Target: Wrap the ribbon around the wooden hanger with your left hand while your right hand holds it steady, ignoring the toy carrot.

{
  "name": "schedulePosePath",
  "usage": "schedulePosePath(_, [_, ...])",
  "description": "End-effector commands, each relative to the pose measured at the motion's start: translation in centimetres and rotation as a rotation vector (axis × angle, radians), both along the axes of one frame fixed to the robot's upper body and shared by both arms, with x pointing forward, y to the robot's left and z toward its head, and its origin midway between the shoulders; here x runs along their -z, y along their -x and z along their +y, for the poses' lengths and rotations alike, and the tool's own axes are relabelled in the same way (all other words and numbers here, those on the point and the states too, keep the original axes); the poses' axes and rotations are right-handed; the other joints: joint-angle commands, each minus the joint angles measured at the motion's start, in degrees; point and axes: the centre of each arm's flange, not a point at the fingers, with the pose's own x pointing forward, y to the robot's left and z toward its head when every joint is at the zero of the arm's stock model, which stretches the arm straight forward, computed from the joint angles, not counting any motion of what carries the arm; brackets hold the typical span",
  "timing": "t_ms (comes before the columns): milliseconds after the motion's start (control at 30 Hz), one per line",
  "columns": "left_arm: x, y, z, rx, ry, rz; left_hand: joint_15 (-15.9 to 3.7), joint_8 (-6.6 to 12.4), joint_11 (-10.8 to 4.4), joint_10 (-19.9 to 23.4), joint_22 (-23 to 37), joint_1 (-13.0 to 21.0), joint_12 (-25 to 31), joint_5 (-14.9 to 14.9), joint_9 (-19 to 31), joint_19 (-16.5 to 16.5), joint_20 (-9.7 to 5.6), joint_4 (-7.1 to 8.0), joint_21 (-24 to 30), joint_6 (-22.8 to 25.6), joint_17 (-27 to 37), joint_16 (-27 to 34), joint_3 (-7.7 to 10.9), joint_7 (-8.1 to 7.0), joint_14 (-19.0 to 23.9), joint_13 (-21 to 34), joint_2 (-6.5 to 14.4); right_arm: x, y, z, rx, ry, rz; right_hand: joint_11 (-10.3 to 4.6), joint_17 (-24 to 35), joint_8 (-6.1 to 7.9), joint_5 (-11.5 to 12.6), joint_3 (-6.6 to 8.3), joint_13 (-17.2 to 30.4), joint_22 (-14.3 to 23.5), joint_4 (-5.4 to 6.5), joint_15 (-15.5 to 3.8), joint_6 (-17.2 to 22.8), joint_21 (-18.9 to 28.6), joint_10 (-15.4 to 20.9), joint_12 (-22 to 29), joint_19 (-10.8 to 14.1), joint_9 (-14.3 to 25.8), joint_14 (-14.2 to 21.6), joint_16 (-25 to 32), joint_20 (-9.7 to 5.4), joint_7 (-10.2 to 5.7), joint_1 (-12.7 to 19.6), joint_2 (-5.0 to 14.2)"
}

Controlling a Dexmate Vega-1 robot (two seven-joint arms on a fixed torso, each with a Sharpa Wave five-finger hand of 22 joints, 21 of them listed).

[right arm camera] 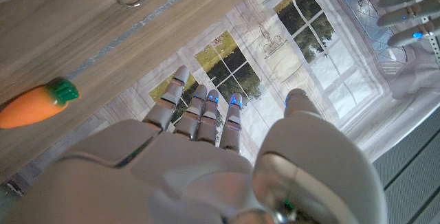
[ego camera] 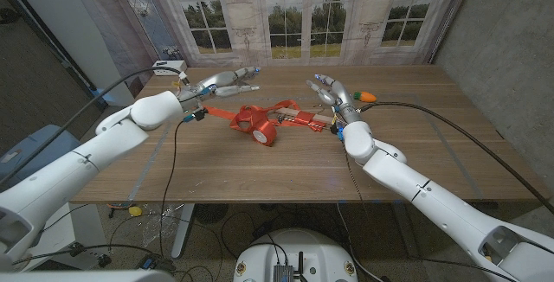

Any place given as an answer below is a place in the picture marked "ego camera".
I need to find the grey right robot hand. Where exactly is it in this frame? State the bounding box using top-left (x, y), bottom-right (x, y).
top-left (306, 73), bottom-right (363, 125)

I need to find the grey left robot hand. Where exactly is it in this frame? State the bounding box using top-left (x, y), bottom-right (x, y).
top-left (175, 67), bottom-right (261, 110)

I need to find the orange ribbon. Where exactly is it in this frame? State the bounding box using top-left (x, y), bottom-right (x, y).
top-left (203, 99), bottom-right (328, 147)

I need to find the orange toy carrot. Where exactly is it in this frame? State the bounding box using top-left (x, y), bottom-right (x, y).
top-left (352, 91), bottom-right (378, 104)

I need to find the white power strip box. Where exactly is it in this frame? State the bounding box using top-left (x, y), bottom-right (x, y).
top-left (151, 60), bottom-right (188, 77)

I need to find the printed window backdrop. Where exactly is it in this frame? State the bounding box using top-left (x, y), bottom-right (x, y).
top-left (64, 0), bottom-right (480, 67)

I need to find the metal table leg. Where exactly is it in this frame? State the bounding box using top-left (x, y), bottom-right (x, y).
top-left (171, 203), bottom-right (196, 260)
top-left (391, 202), bottom-right (421, 260)

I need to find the clear plastic bag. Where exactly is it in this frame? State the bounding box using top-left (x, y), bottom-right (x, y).
top-left (142, 206), bottom-right (185, 248)

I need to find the blue plastic bin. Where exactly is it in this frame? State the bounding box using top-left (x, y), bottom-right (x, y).
top-left (0, 125), bottom-right (81, 179)

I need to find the white side cabinet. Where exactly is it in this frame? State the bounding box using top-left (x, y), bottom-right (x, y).
top-left (41, 203), bottom-right (109, 271)

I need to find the white robot chest shell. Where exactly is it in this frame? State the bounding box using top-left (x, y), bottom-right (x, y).
top-left (0, 269), bottom-right (174, 282)

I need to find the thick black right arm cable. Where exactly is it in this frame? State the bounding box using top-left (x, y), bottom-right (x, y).
top-left (358, 101), bottom-right (554, 215)

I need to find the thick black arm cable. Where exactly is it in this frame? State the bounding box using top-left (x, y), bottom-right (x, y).
top-left (358, 101), bottom-right (554, 215)
top-left (0, 67), bottom-right (188, 186)

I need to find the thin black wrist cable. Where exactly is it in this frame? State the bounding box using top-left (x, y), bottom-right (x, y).
top-left (158, 117), bottom-right (196, 257)

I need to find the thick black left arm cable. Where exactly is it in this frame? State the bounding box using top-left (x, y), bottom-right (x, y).
top-left (0, 67), bottom-right (188, 186)

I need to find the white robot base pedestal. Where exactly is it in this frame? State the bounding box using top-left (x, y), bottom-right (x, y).
top-left (233, 228), bottom-right (359, 282)

